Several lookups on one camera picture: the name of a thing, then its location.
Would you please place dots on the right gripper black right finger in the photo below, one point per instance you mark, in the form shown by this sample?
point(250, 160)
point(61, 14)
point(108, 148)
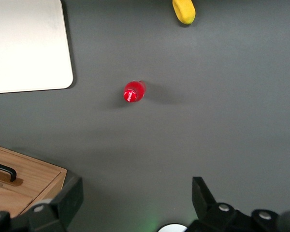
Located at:
point(203, 195)

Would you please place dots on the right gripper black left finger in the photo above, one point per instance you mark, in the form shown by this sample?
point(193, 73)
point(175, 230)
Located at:
point(67, 193)

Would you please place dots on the wooden drawer with inner box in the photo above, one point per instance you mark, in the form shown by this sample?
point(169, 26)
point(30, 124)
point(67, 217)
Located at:
point(7, 201)

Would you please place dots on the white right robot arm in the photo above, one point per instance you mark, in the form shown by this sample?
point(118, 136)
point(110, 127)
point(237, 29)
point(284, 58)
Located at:
point(172, 228)

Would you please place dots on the wooden drawer cabinet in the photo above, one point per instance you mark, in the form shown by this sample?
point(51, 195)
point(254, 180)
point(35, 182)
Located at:
point(56, 181)

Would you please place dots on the small red cola bottle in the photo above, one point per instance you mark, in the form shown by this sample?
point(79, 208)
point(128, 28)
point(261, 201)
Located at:
point(134, 93)

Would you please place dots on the cream rectangular tray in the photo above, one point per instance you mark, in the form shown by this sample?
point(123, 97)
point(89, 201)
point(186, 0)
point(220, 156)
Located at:
point(26, 48)

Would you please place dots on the yellow sponge toy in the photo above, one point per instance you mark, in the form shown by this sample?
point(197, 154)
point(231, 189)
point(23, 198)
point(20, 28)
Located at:
point(184, 12)

